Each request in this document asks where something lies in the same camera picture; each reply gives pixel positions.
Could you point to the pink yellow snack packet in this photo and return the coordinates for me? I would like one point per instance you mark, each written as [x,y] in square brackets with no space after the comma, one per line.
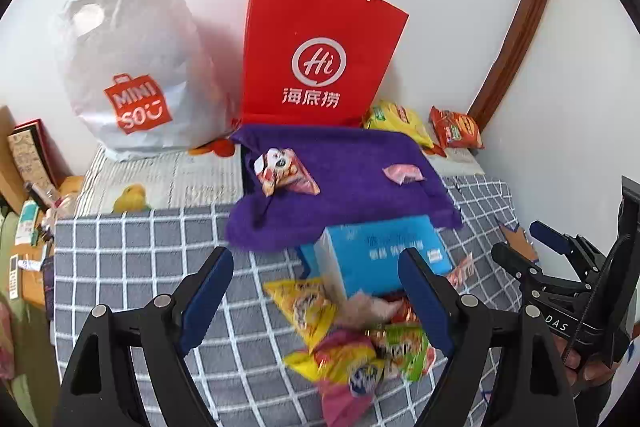
[346,370]

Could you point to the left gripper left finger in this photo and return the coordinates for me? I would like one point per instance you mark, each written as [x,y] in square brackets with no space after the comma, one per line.
[100,387]

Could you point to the orange star patch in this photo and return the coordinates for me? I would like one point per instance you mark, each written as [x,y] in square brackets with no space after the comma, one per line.
[516,238]

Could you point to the green orange snack packet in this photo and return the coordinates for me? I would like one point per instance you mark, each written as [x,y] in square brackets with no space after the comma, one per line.
[405,349]

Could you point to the white remote control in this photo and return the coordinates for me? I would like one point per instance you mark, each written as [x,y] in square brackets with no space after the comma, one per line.
[14,277]

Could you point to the right hand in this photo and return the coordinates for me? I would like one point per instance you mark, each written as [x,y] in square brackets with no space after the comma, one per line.
[611,383]

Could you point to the pink white dog snack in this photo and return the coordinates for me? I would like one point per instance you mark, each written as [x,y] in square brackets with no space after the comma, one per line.
[281,168]

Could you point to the red festive snack packet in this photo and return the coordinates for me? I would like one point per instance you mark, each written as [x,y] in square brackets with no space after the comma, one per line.
[463,271]

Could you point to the yellow duck toy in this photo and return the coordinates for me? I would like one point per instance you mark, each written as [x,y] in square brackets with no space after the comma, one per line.
[132,199]

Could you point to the white Miniso plastic bag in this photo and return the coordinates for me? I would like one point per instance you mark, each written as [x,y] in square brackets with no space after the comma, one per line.
[137,74]

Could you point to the pale pink snack packet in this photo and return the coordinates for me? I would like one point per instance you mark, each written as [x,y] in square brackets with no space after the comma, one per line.
[362,311]

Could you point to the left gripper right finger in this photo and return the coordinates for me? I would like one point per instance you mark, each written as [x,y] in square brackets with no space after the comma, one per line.
[530,389]

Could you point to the white printed blanket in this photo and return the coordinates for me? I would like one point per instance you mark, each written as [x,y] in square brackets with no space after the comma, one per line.
[173,180]

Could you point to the yellow chips bag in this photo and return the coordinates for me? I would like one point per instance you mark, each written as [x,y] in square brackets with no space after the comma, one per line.
[388,116]

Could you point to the brown wooden door frame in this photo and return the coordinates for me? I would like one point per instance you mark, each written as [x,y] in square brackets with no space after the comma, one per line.
[516,43]

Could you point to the red Haidilao paper bag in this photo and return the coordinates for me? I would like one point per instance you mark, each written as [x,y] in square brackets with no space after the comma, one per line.
[316,62]

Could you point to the purple towel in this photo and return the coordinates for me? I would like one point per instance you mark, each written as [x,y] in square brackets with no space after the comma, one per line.
[347,164]

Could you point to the yellow rice cracker packet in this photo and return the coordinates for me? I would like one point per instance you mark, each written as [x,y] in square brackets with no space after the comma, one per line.
[306,306]

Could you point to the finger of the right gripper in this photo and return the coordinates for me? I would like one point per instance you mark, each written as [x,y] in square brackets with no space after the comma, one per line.
[584,257]
[531,275]

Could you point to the orange cracker pack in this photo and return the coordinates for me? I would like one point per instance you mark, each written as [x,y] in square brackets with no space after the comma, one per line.
[455,130]

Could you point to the blue tissue pack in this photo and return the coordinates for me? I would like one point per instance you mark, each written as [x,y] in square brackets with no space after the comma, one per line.
[364,257]

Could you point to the small pink candy packet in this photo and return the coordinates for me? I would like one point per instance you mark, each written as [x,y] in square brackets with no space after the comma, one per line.
[403,173]

